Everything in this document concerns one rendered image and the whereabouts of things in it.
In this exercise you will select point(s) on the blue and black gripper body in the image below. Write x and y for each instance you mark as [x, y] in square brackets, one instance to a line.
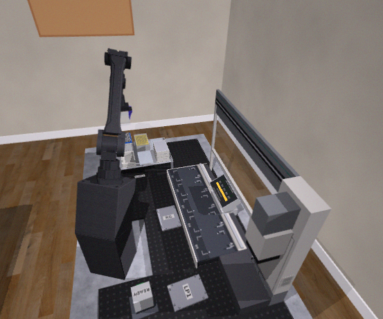
[125, 106]

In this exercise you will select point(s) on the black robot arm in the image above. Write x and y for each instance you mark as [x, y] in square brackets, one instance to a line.
[109, 171]

